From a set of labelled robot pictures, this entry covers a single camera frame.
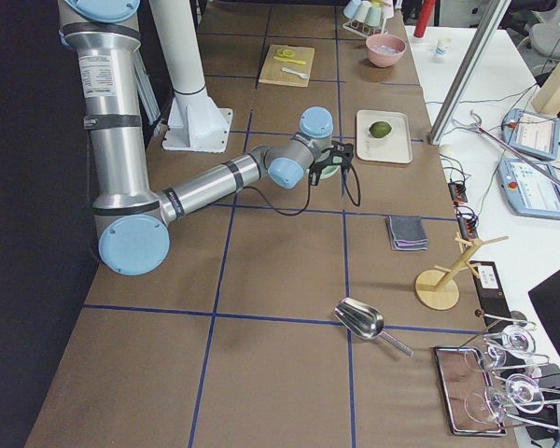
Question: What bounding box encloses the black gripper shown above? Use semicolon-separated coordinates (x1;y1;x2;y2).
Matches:
309;140;354;186

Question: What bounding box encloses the light green bowl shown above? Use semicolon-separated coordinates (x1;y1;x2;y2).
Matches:
307;161;341;183

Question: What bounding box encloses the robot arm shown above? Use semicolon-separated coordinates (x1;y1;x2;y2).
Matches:
59;1;354;275

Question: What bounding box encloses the white plastic spoon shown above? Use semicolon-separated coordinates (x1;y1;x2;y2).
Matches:
281;67;309;80

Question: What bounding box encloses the pink bowl with ice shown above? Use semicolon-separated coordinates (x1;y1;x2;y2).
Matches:
365;34;407;68

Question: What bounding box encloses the cream rabbit tray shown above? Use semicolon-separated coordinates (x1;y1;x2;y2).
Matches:
356;109;413;164

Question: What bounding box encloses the green avocado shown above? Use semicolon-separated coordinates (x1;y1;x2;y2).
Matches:
369;121;392;139

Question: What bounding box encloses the grey folded cloth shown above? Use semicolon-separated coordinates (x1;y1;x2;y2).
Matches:
386;215;428;251

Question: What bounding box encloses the bamboo cutting board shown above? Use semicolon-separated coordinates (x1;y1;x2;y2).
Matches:
259;44;315;88

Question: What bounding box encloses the yellow plastic knife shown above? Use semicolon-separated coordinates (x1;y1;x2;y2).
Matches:
273;56;307;65

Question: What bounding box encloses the metal scoop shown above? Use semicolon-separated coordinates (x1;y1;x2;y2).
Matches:
334;297;413;357

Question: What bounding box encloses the wooden mug tree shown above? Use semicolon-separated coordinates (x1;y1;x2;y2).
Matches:
414;232;508;311

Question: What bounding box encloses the light blue cup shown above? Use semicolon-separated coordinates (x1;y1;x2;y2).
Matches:
343;0;361;19

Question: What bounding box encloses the white cup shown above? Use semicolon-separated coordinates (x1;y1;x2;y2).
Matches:
354;0;371;22

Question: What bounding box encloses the green cup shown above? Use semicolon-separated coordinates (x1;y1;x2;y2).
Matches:
364;4;382;28

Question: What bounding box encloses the grabber reacher tool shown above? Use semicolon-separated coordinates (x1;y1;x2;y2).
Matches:
469;109;560;197

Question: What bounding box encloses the red bottle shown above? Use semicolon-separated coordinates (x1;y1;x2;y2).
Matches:
413;0;437;38

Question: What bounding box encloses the lower teach pendant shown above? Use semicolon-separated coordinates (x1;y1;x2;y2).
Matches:
497;159;560;220

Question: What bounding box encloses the teach pendant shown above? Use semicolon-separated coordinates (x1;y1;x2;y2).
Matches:
497;159;560;220
502;108;560;161

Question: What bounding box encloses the upper teach pendant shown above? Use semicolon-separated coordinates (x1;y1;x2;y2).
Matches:
502;108;560;161

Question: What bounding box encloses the black box with label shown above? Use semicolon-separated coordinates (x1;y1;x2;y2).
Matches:
472;260;511;317

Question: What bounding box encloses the wine glass far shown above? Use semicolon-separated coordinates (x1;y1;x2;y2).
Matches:
465;324;550;371

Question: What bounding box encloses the wine glass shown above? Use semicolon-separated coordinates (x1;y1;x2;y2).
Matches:
464;373;560;424
465;324;550;371

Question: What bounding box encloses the metal tray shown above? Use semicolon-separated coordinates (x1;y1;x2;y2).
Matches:
433;346;507;437

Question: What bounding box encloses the wine glass near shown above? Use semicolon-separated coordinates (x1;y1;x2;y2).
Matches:
464;373;560;424

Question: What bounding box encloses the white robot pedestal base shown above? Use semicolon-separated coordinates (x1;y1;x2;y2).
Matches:
149;0;233;153

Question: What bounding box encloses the white wire cup rack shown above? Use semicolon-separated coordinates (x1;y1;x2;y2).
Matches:
342;19;388;38

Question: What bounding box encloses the aluminium frame post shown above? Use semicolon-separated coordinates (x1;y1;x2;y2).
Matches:
427;0;511;146

